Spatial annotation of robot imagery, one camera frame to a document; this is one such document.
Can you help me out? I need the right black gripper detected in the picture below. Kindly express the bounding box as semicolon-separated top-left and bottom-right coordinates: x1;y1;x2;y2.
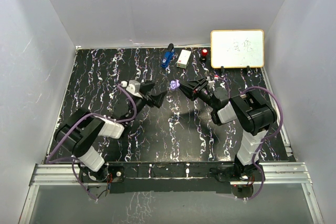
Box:
178;78;217;110

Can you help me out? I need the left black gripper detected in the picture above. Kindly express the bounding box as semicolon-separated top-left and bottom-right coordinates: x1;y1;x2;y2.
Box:
127;83;167;123

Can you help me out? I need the purple round earbud case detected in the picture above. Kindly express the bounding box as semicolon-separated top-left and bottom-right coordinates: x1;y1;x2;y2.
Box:
170;79;180;91

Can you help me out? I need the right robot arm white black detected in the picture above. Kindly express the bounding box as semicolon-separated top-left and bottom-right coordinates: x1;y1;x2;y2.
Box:
178;78;277;180

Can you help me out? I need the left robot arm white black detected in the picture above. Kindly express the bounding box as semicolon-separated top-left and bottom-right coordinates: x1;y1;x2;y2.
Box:
54;80;168;182

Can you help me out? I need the white rectangular box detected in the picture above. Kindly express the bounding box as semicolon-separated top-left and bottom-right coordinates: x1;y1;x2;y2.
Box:
176;49;191;69

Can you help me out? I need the red emergency button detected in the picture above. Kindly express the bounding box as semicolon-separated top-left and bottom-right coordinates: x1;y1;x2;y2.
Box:
200;48;208;63

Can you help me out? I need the blue black tool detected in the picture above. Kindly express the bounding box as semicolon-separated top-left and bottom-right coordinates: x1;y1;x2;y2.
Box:
161;43;175;68

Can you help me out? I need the black front base bar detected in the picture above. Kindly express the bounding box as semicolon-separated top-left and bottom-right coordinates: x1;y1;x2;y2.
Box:
78;161;266;195

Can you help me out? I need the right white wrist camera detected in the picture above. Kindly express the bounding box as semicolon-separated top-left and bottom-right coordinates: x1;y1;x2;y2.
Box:
206;75;218;89

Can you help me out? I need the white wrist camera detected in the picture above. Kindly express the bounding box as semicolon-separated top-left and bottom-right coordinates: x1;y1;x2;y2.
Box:
120;80;142;98
206;75;218;89

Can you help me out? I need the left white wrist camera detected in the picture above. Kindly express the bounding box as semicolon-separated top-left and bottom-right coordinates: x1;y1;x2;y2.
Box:
120;80;142;98

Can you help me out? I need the white board wooden frame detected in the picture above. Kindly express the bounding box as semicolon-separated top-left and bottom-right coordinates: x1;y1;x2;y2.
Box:
211;29;265;69

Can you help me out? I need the aluminium frame rail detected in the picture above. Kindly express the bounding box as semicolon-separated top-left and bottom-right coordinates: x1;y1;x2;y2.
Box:
19;162;323;223

